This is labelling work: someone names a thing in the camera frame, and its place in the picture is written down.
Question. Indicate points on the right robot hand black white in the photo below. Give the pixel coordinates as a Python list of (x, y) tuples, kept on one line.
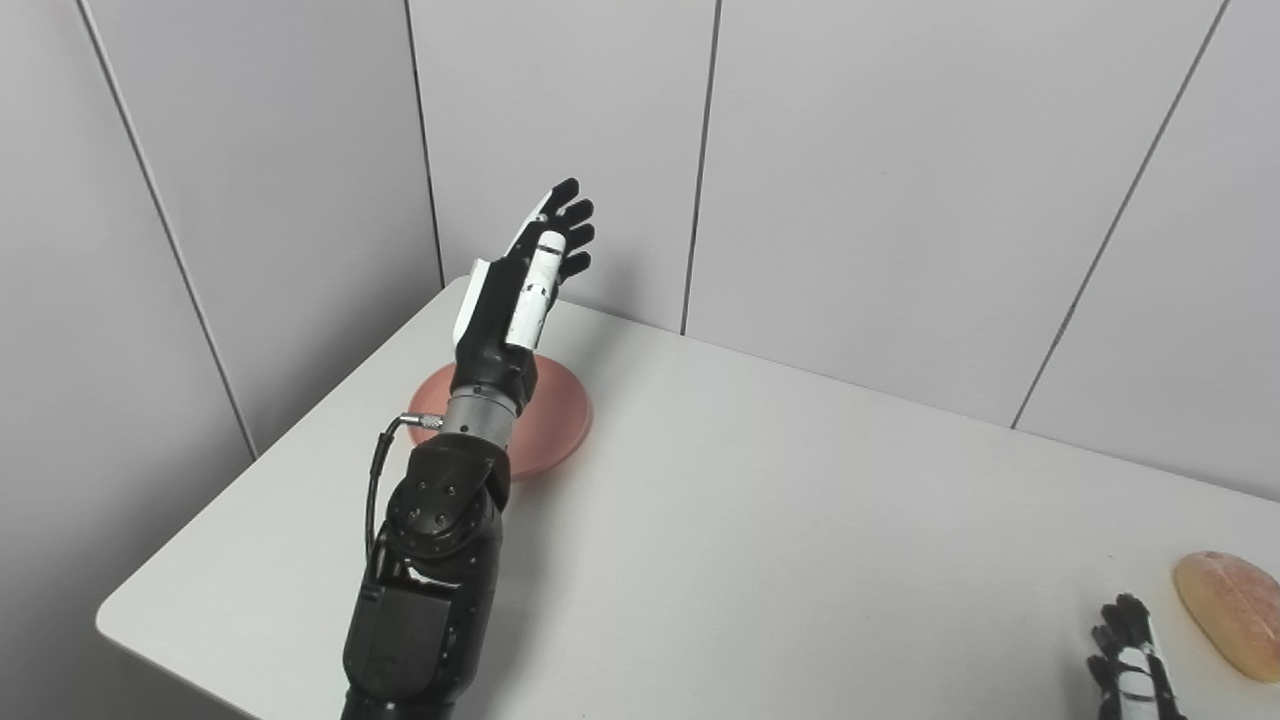
[(1135, 665)]

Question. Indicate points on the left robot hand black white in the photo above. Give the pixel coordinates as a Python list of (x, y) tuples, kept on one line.
[(515, 300)]

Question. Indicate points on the oval bread roll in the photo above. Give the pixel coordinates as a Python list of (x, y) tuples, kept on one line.
[(1235, 612)]

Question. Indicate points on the pink round plate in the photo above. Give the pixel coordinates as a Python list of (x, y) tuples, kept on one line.
[(555, 420)]

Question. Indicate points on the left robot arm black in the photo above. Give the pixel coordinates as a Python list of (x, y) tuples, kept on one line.
[(435, 570)]

